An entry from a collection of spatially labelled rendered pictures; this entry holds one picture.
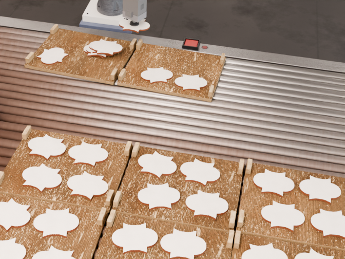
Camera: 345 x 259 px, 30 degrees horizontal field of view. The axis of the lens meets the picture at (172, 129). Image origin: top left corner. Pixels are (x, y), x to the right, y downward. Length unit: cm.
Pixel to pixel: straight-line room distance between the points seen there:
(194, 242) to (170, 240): 8
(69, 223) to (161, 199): 32
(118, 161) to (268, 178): 54
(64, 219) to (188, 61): 109
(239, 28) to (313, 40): 59
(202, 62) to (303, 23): 254
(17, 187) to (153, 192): 47
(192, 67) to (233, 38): 217
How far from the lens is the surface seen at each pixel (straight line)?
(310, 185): 233
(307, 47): 505
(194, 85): 274
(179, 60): 291
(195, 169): 231
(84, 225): 212
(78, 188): 223
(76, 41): 304
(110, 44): 295
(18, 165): 236
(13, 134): 253
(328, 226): 220
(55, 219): 213
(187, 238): 207
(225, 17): 531
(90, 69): 284
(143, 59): 291
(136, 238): 207
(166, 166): 231
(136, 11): 280
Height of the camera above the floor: 247
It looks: 38 degrees down
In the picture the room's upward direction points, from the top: 4 degrees clockwise
